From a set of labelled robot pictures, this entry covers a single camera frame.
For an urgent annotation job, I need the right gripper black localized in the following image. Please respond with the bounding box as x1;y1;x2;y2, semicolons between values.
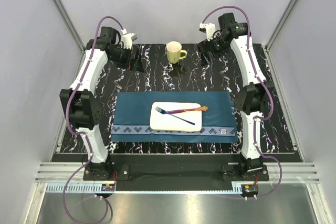
196;33;229;67

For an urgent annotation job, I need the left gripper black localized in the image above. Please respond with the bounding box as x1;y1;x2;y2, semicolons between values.
110;45;144;73

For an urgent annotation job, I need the blue fork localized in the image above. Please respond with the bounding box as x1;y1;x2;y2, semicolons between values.
155;106;195;125

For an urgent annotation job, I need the blue cloth placemat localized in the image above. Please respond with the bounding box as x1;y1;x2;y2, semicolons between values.
111;91;238;143

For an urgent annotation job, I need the white rectangular plate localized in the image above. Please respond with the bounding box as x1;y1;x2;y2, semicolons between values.
150;102;202;132

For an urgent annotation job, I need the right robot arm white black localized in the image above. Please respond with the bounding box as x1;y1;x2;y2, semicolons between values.
197;13;274;180

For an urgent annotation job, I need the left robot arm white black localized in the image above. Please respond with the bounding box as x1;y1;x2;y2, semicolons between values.
59;27;144;180

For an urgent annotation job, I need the yellow-green ceramic mug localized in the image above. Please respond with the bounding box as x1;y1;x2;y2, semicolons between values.
166;41;187;64

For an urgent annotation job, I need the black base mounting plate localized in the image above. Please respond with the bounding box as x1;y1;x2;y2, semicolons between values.
82;155;269;182

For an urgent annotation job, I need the left connector box black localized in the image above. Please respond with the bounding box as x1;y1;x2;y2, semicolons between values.
101;182;116;192

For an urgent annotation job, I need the right connector box orange black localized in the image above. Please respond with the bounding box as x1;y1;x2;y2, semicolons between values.
241;184;259;198

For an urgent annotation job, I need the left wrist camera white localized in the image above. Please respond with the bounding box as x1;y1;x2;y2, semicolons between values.
121;28;138;49

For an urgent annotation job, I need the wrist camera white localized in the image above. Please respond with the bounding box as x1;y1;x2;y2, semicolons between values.
199;23;216;41
121;28;138;49

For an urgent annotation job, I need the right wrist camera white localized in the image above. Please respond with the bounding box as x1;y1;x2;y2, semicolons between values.
199;23;216;41

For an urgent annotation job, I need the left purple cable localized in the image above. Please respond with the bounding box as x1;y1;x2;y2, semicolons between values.
62;15;125;222

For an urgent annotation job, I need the left aluminium frame post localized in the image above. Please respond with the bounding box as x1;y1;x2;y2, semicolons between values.
52;0;85;52

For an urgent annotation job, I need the aluminium frame post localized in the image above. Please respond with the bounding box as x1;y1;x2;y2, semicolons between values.
265;0;299;51
52;0;85;52

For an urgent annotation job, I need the right aluminium frame post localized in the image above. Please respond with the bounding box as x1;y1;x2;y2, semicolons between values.
265;0;299;51

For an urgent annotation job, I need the white slotted cable duct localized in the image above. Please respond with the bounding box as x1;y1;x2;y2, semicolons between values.
46;183;259;194

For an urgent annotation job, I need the aluminium front frame rail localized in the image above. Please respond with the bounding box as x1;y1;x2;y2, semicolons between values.
35;162;320;184

